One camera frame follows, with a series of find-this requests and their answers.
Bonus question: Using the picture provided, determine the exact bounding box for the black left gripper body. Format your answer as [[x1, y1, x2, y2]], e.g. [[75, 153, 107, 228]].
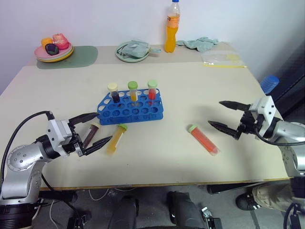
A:
[[62, 121, 85, 157]]

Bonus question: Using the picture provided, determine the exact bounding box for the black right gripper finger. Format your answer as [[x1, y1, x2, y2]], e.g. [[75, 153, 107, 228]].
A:
[[207, 120, 239, 138], [219, 100, 251, 112]]

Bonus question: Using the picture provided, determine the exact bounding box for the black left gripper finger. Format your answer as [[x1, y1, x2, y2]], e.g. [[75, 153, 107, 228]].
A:
[[68, 113, 100, 126], [83, 135, 113, 156]]

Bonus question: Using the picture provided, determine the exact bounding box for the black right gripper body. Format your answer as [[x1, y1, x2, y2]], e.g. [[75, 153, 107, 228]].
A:
[[234, 104, 263, 141]]

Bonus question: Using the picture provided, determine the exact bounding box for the cream-capped dark liquid tube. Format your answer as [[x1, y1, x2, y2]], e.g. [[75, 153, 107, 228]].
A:
[[107, 82, 121, 104], [82, 122, 101, 149]]

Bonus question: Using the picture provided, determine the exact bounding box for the green-capped yellow liquid tube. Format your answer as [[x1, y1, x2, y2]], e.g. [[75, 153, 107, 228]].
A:
[[106, 124, 129, 156], [127, 81, 139, 102]]

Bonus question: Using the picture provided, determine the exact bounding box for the green-capped red liquid tube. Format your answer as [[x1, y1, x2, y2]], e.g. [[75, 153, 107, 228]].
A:
[[187, 124, 221, 157], [147, 80, 158, 105]]

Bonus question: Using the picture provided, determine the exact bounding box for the blue test tube rack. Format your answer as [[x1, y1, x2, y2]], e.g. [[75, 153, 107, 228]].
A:
[[96, 88, 165, 126]]

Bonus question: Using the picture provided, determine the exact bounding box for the blue ribbed cap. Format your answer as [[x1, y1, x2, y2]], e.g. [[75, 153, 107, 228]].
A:
[[260, 75, 280, 95]]

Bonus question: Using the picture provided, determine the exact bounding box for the clear plastic zip bag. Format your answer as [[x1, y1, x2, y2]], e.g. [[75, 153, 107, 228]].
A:
[[201, 51, 249, 69]]

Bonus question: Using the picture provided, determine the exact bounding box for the dark cabinet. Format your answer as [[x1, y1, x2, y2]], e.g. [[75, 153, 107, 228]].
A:
[[271, 68, 305, 120]]

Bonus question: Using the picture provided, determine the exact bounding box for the green placemat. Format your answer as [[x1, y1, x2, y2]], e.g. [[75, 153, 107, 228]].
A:
[[36, 45, 99, 70]]

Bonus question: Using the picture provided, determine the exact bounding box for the yellow plate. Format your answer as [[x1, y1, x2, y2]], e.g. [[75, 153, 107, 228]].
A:
[[37, 51, 75, 63]]

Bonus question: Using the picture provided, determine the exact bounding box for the green crumpled cloth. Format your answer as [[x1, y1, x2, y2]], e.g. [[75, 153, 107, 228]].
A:
[[175, 36, 220, 52]]

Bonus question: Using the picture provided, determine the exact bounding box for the pale green plate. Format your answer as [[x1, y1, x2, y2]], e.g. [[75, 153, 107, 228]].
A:
[[115, 41, 152, 63]]

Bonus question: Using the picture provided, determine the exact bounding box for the light green plate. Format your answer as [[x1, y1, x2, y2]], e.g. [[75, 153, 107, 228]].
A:
[[35, 49, 74, 61]]

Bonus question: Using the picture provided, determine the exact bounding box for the khaki trouser leg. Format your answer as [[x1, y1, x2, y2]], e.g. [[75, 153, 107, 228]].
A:
[[252, 183, 296, 213]]

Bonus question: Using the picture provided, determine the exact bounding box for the dark purple toy food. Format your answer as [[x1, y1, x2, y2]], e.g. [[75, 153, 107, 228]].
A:
[[45, 43, 60, 56]]

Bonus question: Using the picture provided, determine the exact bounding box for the black sneaker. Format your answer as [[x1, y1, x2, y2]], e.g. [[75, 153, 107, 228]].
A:
[[235, 192, 259, 211]]

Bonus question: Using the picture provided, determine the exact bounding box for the pink toy food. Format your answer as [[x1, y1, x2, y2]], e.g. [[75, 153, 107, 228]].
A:
[[52, 33, 70, 51]]

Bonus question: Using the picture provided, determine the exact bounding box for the pink plate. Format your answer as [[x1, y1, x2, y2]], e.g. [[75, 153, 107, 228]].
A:
[[34, 44, 74, 58]]

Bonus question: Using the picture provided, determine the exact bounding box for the grey-green zip pouch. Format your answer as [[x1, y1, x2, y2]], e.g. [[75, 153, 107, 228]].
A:
[[118, 39, 163, 59]]

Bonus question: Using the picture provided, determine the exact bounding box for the orange toy food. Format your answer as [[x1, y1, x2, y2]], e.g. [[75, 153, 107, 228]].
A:
[[41, 37, 54, 50]]

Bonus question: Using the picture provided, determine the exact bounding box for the dark rounded shape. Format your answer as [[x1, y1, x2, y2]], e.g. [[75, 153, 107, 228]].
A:
[[166, 190, 208, 229]]

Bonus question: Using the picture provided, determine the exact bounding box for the orange soda bottle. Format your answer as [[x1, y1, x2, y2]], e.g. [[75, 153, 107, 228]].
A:
[[164, 0, 181, 53]]

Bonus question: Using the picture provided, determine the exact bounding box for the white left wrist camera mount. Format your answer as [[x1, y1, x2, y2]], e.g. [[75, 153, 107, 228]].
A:
[[46, 118, 73, 149]]

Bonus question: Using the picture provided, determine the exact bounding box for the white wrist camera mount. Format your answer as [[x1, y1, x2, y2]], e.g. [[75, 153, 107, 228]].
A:
[[46, 118, 73, 149], [248, 95, 277, 139]]

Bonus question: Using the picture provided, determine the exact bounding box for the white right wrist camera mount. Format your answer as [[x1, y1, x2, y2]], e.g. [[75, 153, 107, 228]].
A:
[[248, 95, 277, 139]]

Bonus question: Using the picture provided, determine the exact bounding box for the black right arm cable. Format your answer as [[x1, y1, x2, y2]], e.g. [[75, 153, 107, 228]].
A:
[[254, 130, 305, 146]]

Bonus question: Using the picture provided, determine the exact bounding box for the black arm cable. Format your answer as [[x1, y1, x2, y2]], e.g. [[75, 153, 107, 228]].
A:
[[254, 130, 305, 146], [0, 110, 54, 189]]

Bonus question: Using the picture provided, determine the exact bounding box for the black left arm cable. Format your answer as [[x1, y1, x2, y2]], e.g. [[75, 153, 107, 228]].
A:
[[0, 110, 54, 189]]

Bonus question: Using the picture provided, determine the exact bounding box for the black table frame bar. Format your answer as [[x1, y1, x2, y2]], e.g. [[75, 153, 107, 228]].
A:
[[206, 182, 265, 195], [39, 190, 79, 202]]

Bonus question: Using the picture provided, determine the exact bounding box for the white floor cable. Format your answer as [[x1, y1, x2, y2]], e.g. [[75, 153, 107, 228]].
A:
[[48, 200, 54, 224]]

